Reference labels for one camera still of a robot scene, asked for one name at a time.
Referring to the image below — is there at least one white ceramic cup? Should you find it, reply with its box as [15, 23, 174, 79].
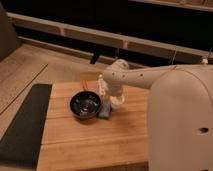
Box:
[110, 96, 125, 110]

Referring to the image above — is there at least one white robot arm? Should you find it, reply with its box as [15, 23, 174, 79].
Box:
[103, 59, 213, 171]

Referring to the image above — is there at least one dark ceramic bowl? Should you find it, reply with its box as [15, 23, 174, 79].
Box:
[69, 91, 102, 119]

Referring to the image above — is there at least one white patterned box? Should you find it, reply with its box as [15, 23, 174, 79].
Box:
[98, 74, 106, 97]

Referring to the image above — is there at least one blue sponge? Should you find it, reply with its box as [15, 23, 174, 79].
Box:
[98, 101, 111, 119]

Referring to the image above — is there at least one wooden shelf unit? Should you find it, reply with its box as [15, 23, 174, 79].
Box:
[6, 11, 213, 66]

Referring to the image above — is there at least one dark green mat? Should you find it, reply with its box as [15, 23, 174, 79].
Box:
[0, 84, 52, 167]

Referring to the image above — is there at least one grey sofa corner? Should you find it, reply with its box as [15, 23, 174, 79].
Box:
[0, 3, 21, 62]

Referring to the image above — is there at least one orange handled tool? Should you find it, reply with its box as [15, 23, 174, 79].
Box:
[81, 80, 89, 91]

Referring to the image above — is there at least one white wall plug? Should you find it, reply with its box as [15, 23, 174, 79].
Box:
[201, 58, 209, 65]

